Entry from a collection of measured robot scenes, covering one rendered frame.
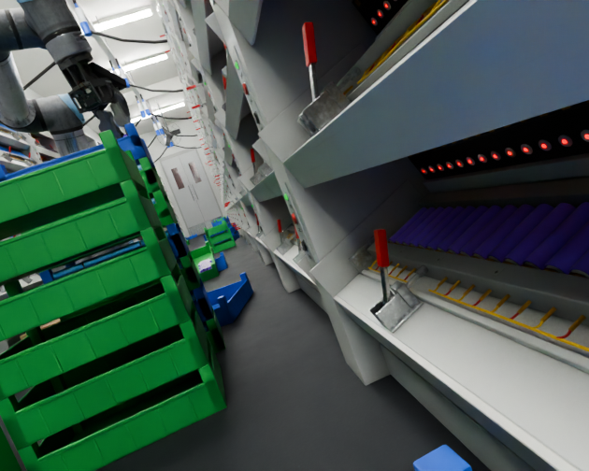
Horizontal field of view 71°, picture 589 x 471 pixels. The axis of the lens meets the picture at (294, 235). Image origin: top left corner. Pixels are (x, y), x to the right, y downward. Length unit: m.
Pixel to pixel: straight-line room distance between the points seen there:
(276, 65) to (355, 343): 0.39
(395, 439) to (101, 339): 0.45
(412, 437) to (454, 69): 0.41
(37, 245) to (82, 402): 0.25
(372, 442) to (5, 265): 0.56
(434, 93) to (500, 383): 0.18
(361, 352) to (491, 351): 0.32
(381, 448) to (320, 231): 0.27
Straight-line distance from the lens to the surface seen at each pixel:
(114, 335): 0.71
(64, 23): 1.17
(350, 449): 0.53
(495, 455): 0.43
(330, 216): 0.57
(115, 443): 0.77
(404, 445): 0.51
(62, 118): 1.79
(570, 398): 0.27
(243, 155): 1.27
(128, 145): 1.01
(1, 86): 1.48
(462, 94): 0.19
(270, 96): 0.58
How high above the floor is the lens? 0.30
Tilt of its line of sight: 6 degrees down
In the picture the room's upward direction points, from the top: 21 degrees counter-clockwise
